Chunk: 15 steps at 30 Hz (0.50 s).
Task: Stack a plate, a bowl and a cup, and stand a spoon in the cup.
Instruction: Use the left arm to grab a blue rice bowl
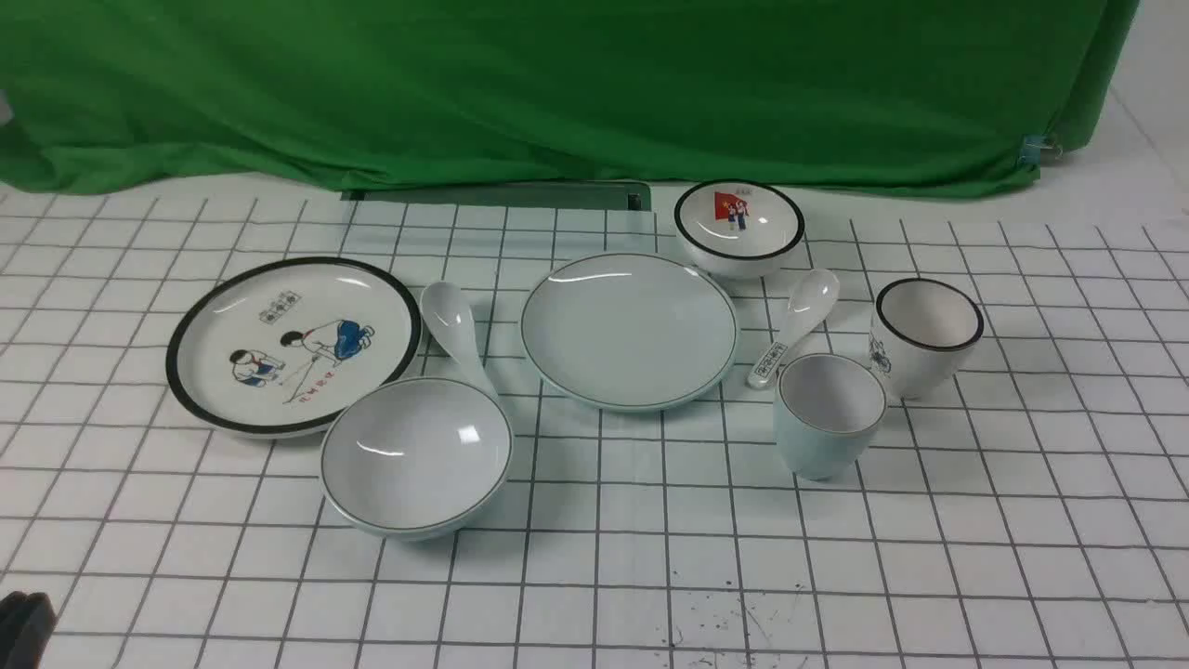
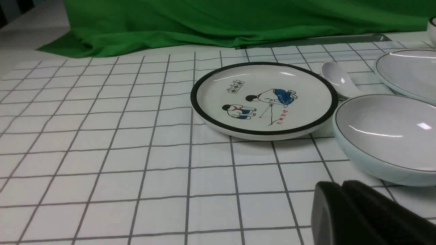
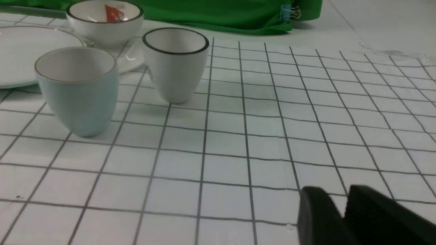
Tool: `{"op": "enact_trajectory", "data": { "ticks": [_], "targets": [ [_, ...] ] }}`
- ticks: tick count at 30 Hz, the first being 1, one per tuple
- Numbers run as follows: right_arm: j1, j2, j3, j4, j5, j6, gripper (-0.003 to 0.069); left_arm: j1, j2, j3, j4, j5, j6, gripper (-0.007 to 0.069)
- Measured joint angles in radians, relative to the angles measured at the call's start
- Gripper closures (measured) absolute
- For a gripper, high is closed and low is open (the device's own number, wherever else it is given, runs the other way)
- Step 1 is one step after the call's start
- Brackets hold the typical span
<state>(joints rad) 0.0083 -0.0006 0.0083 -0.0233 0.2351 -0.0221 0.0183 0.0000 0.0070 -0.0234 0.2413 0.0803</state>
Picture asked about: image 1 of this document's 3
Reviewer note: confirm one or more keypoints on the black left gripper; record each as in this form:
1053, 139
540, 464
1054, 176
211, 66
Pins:
28, 620

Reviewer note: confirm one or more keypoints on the pale green ceramic bowl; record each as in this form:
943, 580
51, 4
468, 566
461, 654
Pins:
417, 458

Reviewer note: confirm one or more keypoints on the plain white ceramic spoon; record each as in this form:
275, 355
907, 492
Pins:
449, 317

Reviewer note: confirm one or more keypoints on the pale green ceramic cup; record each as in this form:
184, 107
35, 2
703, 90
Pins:
827, 410

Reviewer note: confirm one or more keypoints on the black-rimmed illustrated white plate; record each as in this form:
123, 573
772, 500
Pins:
281, 350

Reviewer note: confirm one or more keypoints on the pale green ceramic plate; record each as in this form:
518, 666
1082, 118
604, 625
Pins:
630, 332

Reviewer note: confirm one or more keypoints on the green metal tray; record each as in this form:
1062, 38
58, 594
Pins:
632, 196

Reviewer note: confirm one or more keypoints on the black-rimmed illustrated white bowl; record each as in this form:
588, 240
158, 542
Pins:
737, 229

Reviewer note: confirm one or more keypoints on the black-rimmed white ceramic cup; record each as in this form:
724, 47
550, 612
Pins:
921, 331

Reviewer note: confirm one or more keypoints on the green backdrop cloth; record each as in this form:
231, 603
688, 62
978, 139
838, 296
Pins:
912, 98

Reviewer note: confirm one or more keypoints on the metal binder clip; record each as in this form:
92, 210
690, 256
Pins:
1040, 149

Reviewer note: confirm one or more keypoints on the white spoon with printed handle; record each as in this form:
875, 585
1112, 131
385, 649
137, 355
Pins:
811, 300

